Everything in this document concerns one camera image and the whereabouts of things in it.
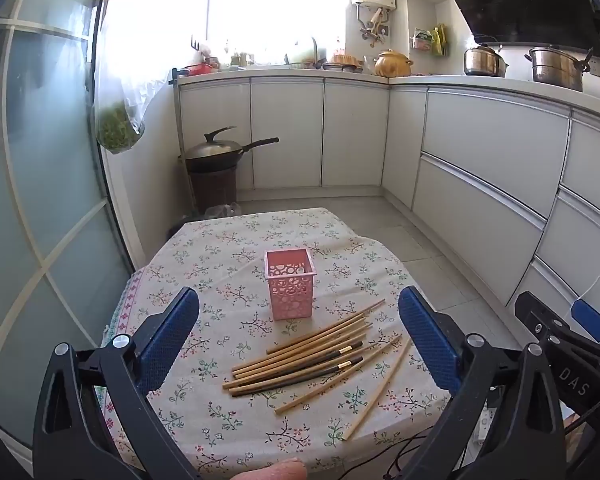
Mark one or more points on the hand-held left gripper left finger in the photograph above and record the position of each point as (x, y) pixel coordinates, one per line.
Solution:
(172, 330)

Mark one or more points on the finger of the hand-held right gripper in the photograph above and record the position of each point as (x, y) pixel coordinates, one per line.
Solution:
(591, 322)
(535, 315)

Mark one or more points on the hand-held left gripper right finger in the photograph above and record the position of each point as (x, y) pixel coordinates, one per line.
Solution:
(430, 340)

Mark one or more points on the pink perforated utensil holder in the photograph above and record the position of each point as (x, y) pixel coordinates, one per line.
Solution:
(290, 295)

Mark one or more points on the dark chopstick with gold band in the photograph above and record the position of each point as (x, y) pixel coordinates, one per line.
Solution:
(290, 379)
(300, 362)

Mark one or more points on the pile of bamboo chopsticks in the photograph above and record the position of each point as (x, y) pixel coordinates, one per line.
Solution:
(300, 347)

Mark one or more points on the person's left hand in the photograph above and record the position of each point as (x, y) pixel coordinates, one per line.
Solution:
(275, 471)

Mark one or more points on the floral tablecloth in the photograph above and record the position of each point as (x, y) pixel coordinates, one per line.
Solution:
(220, 270)

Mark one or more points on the crumpled clear plastic bag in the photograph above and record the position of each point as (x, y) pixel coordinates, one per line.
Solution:
(223, 210)

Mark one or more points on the brown bin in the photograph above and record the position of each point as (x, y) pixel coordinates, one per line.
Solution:
(214, 190)

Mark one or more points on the white kitchen cabinets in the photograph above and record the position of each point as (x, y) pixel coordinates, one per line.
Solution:
(480, 160)

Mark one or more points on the black wok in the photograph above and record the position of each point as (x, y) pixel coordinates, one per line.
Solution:
(220, 160)

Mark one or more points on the metal wok lid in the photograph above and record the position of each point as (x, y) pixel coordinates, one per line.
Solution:
(212, 149)

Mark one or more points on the frosted glass sliding door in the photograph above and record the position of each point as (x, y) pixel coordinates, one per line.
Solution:
(45, 185)

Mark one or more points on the hanging bag of greens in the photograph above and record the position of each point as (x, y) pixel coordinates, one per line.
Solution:
(115, 130)

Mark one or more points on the large steel pot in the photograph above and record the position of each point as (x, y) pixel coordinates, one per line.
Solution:
(557, 70)

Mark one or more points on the small steel pot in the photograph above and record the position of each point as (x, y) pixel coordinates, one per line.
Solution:
(482, 62)

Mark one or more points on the red bowl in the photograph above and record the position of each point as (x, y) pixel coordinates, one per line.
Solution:
(199, 69)

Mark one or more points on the yellow clay pot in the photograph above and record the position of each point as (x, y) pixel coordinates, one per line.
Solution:
(392, 65)

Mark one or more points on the white kitchen countertop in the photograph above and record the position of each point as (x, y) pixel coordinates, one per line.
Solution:
(290, 74)

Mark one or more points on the stack of dishes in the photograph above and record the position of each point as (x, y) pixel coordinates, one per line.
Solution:
(342, 62)

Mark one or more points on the yellow rubber gloves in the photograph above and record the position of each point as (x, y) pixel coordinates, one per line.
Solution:
(439, 40)

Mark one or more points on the black range hood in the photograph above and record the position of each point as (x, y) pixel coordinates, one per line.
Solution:
(520, 5)

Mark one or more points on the kitchen faucet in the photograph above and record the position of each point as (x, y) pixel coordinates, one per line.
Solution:
(314, 47)

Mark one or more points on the water heater pipes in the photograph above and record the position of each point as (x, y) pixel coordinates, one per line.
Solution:
(375, 27)

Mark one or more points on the bright window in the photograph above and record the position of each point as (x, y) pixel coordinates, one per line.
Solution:
(280, 5)

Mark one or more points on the wall rack with packets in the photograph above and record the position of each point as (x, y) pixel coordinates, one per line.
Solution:
(421, 40)

